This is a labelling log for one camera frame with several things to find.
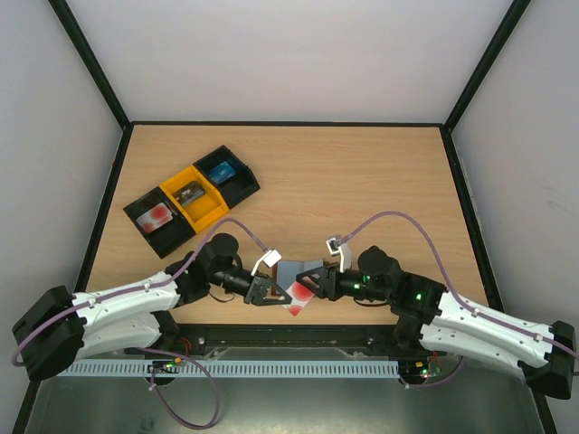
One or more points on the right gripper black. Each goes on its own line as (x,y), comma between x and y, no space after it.
(327,282)

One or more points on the black frame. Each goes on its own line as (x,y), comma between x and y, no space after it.
(500,37)

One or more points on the slotted cable duct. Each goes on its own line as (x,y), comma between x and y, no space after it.
(235,369)

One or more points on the dark card in bin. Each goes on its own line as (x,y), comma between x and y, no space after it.
(189,193)

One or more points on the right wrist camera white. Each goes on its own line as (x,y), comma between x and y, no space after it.
(338,247)

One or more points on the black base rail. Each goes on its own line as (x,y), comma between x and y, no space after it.
(373,340)

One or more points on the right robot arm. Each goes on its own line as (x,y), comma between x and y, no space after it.
(431,317)

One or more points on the black bin left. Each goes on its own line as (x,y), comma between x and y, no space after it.
(170,236)

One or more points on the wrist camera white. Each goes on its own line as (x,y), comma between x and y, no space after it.
(269,258)
(338,247)

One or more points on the black bin right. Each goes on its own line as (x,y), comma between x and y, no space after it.
(232,178)

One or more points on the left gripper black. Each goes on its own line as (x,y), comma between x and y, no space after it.
(258,290)

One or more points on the blue card in bin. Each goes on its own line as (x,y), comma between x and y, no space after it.
(223,172)

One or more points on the red white card in bin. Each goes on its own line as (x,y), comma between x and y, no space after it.
(154,218)

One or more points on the black bin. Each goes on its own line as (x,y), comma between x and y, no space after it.
(170,236)
(232,178)

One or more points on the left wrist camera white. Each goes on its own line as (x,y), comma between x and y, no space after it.
(269,258)

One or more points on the yellow bin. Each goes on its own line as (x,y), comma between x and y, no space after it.
(203,212)

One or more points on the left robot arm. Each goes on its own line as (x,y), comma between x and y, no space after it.
(61,327)

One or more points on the red white circle card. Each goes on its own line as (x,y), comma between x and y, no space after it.
(300,295)

